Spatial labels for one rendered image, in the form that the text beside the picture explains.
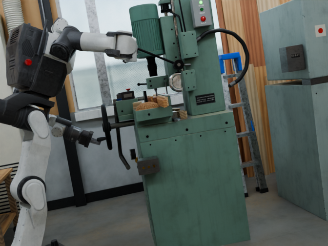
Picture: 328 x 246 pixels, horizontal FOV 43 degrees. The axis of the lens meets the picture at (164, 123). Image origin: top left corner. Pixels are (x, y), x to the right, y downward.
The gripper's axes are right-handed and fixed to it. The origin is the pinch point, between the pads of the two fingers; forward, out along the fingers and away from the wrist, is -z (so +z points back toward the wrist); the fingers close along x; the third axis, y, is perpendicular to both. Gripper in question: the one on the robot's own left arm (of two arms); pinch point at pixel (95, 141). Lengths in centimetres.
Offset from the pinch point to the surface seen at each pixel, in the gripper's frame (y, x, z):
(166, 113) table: 3.1, 36.4, -31.2
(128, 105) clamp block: 19.4, 19.7, -10.6
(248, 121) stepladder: 89, -7, -111
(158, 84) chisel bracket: 31, 34, -24
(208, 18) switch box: 47, 79, -36
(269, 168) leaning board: 106, -59, -163
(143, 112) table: 0.9, 33.3, -18.8
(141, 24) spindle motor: 45, 60, -1
